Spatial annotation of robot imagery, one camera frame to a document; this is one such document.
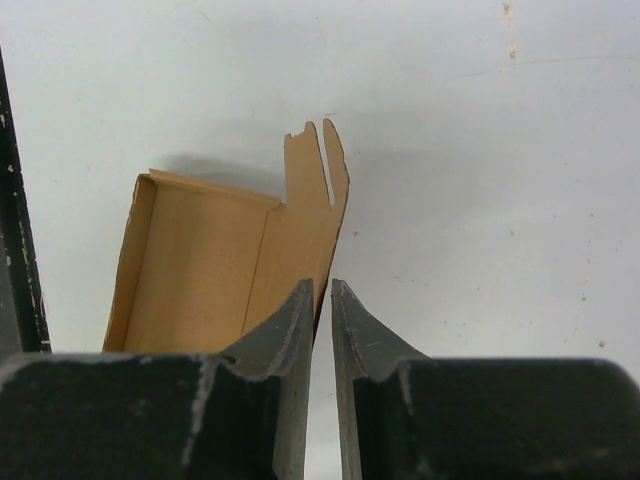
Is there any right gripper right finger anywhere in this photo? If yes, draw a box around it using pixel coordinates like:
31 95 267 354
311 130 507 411
331 280 639 479

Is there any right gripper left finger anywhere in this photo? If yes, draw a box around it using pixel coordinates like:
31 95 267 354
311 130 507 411
1 280 314 479

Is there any brown cardboard box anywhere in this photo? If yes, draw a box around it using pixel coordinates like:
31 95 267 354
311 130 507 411
103 120 350 353

